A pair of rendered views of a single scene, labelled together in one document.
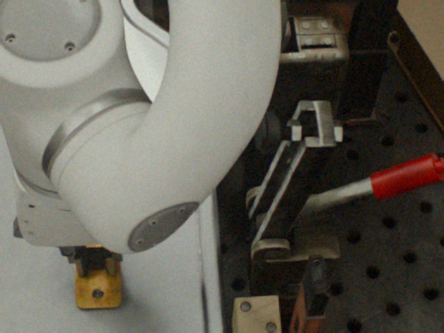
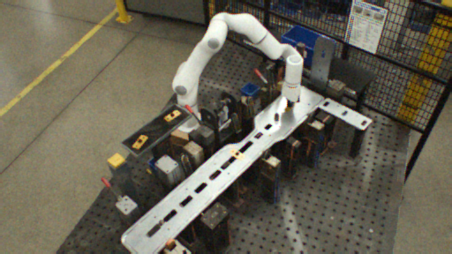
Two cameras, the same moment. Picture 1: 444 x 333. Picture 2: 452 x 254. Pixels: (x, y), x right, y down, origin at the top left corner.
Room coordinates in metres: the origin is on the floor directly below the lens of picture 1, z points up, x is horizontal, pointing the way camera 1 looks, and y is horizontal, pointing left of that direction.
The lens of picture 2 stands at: (1.76, 0.93, 2.61)
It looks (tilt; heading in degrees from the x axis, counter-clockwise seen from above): 47 degrees down; 225
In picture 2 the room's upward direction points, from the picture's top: 4 degrees counter-clockwise
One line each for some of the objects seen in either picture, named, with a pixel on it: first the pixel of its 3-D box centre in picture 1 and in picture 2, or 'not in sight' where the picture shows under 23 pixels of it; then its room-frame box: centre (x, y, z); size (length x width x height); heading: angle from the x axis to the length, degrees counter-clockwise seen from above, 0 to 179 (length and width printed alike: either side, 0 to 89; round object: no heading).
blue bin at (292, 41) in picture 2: not in sight; (307, 47); (-0.09, -0.13, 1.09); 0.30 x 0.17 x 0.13; 91
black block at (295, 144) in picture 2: not in sight; (292, 158); (0.53, 0.23, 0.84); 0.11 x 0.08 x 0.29; 90
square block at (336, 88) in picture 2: not in sight; (332, 106); (0.07, 0.19, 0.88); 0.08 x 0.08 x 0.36; 0
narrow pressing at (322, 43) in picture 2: not in sight; (320, 62); (0.08, 0.07, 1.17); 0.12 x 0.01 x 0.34; 90
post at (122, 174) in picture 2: not in sight; (127, 188); (1.30, -0.28, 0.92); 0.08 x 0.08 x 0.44; 0
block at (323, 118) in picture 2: not in sight; (320, 133); (0.27, 0.24, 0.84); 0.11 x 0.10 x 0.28; 90
